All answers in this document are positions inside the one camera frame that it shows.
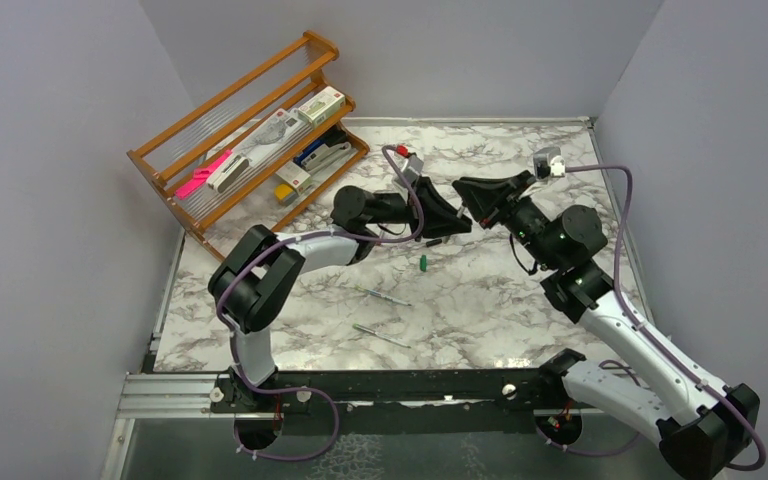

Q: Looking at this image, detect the yellow sticky note block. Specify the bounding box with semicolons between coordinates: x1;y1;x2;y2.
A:
273;184;298;205

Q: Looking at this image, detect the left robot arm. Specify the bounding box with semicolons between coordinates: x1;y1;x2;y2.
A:
208;176;472;411

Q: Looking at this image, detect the small white red box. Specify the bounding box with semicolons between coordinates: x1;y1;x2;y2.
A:
275;162;312;193

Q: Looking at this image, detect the white green box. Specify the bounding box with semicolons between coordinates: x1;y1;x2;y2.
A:
298;86;346;128

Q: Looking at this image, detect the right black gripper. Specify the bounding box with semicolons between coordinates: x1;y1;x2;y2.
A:
453;170;560;270

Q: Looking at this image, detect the long white package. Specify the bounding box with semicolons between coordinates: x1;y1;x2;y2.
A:
231;109;311;166

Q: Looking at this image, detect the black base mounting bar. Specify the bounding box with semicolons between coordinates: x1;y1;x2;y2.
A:
209;368;570;414

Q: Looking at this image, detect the wooden shelf rack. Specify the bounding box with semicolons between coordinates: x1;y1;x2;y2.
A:
127;30;370;260

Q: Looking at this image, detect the white black box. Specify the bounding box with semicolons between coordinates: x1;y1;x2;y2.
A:
207;151;250;194

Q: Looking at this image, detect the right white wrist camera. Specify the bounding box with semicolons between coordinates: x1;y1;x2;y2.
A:
532;146;566;182

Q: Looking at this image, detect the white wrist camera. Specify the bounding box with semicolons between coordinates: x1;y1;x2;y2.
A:
532;146;566;182
393;152;424;189

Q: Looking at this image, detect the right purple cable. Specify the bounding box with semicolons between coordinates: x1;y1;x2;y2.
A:
534;164;768;473

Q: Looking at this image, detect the blue black stapler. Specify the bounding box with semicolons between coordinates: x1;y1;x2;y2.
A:
293;127;351;172

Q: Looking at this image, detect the purple cable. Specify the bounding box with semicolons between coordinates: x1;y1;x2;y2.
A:
215;144;428;463
534;164;768;473

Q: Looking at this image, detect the pink highlighter pack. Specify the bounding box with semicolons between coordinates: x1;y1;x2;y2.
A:
175;149;232;199

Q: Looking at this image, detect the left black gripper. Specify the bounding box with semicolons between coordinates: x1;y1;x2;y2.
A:
368;174;472;241

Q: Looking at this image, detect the aluminium frame rail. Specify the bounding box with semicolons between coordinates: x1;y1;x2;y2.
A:
116;373;221;420

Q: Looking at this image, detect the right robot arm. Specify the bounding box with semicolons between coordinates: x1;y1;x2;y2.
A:
453;171;760;479

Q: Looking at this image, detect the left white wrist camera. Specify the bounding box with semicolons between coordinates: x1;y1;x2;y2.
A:
393;152;424;189

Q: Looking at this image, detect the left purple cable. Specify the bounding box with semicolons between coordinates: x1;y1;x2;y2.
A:
215;144;428;463

